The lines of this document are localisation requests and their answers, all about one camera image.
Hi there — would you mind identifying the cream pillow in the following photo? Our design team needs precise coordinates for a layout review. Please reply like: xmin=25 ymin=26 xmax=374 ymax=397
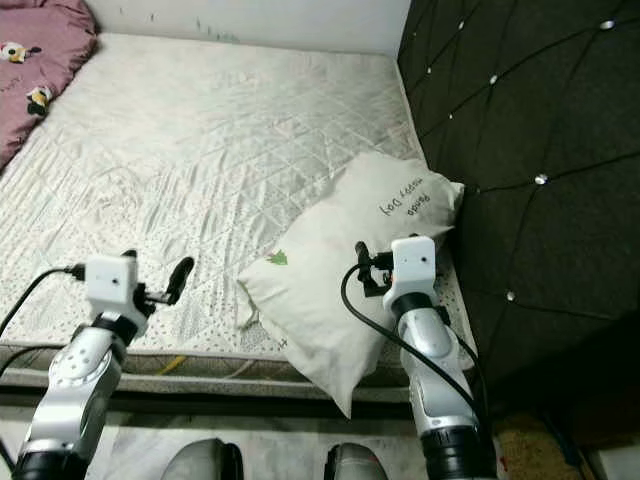
xmin=237 ymin=150 xmax=466 ymax=419

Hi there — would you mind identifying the white quilted mattress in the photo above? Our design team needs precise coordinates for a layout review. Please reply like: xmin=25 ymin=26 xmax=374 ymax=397
xmin=0 ymin=33 xmax=476 ymax=396

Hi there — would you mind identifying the grey robot left leg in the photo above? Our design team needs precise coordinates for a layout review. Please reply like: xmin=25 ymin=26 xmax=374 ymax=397
xmin=160 ymin=438 xmax=246 ymax=480

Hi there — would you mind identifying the grey robot leg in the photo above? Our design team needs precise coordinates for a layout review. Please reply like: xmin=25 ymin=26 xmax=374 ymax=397
xmin=160 ymin=438 xmax=246 ymax=480
xmin=322 ymin=442 xmax=401 ymax=480

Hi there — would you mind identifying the grey robot right leg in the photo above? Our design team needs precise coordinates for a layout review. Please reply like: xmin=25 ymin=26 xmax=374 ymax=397
xmin=322 ymin=442 xmax=401 ymax=480

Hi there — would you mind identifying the purple cartoon print blanket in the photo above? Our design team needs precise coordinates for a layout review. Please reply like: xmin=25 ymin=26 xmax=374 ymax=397
xmin=0 ymin=0 xmax=99 ymax=169

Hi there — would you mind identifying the black tufted headboard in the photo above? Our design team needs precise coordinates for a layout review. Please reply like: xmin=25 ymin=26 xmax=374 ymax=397
xmin=398 ymin=0 xmax=640 ymax=421

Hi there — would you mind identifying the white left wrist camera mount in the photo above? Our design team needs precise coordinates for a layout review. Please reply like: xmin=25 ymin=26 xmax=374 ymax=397
xmin=85 ymin=255 xmax=139 ymax=319

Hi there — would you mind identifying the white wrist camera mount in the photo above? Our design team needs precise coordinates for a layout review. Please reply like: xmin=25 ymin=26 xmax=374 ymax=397
xmin=85 ymin=255 xmax=139 ymax=319
xmin=390 ymin=235 xmax=438 ymax=299

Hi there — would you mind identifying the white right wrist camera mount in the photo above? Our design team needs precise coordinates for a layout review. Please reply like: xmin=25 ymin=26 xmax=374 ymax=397
xmin=390 ymin=235 xmax=438 ymax=299

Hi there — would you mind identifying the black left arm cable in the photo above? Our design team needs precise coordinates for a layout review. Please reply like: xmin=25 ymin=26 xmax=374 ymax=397
xmin=0 ymin=262 xmax=88 ymax=471

